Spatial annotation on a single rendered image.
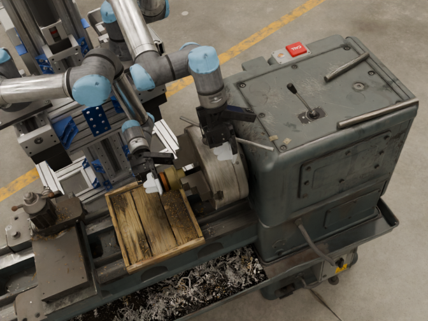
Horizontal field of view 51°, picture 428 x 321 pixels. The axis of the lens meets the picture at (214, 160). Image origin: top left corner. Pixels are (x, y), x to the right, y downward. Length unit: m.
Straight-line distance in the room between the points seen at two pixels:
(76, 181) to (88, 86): 1.40
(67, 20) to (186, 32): 2.09
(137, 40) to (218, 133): 0.34
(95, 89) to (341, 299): 1.69
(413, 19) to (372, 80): 2.51
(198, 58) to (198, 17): 3.00
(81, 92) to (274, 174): 0.68
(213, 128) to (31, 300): 0.92
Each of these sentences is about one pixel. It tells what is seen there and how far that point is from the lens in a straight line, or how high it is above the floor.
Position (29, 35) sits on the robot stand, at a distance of 2.02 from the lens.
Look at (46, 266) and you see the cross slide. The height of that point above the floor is 0.97.
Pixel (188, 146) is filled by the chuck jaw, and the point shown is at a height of 1.16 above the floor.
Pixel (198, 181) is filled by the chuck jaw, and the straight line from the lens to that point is 1.54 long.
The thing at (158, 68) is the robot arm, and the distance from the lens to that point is 1.23.
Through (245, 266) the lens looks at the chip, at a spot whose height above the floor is 0.56.
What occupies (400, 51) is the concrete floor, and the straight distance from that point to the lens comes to 3.81.
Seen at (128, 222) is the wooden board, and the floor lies 0.89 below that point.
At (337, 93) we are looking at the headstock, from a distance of 1.60.
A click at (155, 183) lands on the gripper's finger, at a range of 1.57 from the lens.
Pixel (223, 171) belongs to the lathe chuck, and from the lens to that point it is 1.46.
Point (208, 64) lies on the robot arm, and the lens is 1.15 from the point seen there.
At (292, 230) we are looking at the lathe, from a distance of 1.86.
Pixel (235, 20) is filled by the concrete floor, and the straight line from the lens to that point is 4.05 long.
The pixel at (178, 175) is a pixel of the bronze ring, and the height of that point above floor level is 1.11.
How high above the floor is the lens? 2.37
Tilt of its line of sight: 53 degrees down
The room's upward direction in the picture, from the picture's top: 9 degrees counter-clockwise
